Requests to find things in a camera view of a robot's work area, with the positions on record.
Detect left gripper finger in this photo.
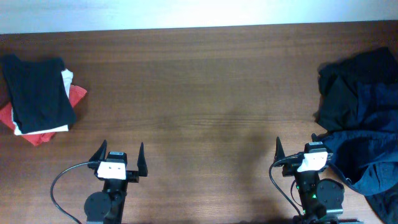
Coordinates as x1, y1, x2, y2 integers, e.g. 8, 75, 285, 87
89, 140, 107, 162
137, 142, 148, 177

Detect navy blue shorts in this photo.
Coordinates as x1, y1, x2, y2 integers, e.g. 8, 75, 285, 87
319, 83, 397, 196

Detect black garment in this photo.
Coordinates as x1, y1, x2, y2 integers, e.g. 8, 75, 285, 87
317, 47, 397, 223

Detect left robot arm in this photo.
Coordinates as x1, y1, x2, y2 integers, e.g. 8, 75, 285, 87
84, 141, 148, 224

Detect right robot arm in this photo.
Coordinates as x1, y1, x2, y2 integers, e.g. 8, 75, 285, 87
269, 138, 345, 223

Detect black folded shirt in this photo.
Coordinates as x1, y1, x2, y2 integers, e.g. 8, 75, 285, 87
1, 54, 76, 134

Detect white folded shirt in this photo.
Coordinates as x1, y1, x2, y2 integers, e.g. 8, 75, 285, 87
12, 69, 73, 136

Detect right black cable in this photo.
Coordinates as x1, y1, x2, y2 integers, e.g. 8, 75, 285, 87
268, 154, 307, 218

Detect black cable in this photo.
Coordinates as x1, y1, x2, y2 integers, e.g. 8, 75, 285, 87
50, 161, 101, 224
268, 154, 307, 218

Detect left black cable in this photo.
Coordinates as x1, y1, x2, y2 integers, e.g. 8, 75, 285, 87
50, 161, 101, 224

